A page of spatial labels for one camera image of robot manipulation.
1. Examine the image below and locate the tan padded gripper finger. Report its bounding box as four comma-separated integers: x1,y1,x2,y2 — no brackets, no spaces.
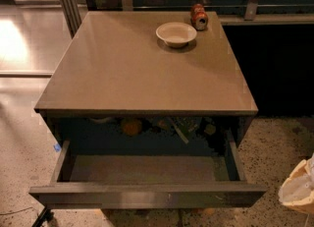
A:
278,154,314,214

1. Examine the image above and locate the grey top drawer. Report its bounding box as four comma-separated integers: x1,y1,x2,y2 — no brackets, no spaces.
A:
29,128,266,209

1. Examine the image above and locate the orange fruit in drawer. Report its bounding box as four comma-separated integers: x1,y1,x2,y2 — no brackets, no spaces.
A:
121,118,142,137

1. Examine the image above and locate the grey drawer cabinet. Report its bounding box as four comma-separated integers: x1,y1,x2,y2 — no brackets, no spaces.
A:
33,10,259,146

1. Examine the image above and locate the metal counter shelf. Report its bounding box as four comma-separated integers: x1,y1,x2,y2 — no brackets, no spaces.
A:
219,14,314,26

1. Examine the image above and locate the white bowl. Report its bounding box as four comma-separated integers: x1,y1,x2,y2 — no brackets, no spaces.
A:
156,22,197,48

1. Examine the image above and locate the red soda can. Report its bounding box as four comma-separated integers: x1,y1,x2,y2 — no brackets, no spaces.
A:
190,4,208,30

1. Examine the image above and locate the blue tape piece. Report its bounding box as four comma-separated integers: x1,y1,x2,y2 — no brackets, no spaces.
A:
54,143,62,152

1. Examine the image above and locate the black cable on floor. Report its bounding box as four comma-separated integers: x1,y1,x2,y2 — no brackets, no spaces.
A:
0,205,55,227

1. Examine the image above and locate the metal frame post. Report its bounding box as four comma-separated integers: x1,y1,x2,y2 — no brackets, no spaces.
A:
59,0,81,37

